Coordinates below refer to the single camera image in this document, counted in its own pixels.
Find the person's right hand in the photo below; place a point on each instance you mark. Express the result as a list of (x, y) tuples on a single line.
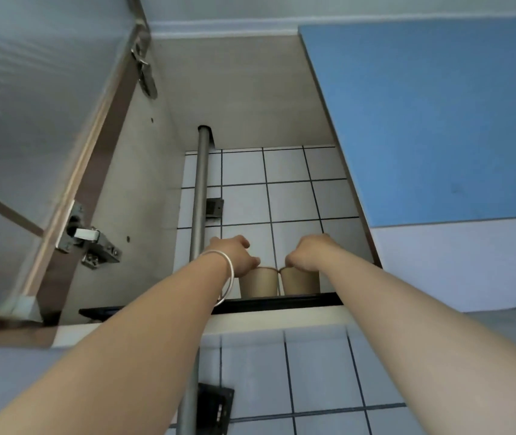
[(311, 253)]

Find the beige wall cabinet body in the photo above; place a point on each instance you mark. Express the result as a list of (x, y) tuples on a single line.
[(239, 86)]

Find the person's right fingers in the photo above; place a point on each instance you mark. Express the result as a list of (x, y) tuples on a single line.
[(295, 260)]

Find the blue cabinet door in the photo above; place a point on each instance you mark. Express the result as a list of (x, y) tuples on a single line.
[(430, 122)]

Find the grey metal pipe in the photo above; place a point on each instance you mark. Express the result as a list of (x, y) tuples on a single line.
[(201, 185)]

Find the black pipe bracket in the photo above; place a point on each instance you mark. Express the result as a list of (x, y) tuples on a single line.
[(215, 405), (215, 207)]

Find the person's left hand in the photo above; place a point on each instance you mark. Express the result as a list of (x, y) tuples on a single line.
[(227, 255)]

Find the metal cabinet hinge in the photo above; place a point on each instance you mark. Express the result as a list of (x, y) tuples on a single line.
[(88, 242), (145, 72)]

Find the white cabinet panel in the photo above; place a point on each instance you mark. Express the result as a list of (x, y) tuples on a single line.
[(457, 262)]

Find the frosted glass cabinet door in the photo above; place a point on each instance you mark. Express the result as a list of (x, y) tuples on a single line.
[(27, 131)]

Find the person's right forearm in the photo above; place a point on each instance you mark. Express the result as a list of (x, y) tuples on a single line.
[(421, 339)]

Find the person's left forearm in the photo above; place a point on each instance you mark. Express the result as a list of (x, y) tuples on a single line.
[(140, 348)]

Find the black cabinet shelf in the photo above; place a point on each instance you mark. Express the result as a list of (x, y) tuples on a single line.
[(280, 303)]

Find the brown paper cup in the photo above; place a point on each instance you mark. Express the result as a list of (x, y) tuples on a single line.
[(258, 283), (299, 281)]

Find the person's left fingers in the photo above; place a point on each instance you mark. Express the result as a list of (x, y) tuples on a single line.
[(248, 261)]

